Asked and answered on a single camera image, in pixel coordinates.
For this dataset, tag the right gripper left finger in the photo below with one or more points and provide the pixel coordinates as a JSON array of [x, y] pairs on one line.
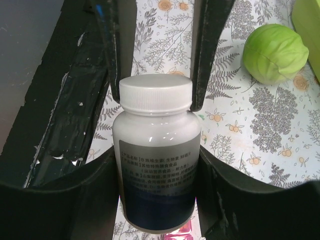
[[81, 205]]

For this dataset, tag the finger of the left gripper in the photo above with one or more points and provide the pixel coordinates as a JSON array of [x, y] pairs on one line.
[[116, 20], [209, 19]]

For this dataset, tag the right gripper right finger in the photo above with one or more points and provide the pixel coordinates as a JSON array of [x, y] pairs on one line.
[[234, 206]]

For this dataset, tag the green plastic basket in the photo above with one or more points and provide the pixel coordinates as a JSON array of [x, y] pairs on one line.
[[306, 21]]

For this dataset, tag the green round cabbage toy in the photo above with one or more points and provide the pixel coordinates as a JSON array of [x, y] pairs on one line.
[[274, 53]]

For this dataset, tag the white pill bottle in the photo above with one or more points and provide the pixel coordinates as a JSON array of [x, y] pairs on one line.
[[156, 140]]

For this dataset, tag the pink weekly pill organizer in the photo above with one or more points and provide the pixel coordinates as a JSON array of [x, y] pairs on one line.
[[183, 233]]

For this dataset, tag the floral table mat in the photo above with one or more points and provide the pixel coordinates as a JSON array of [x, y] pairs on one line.
[[268, 132]]

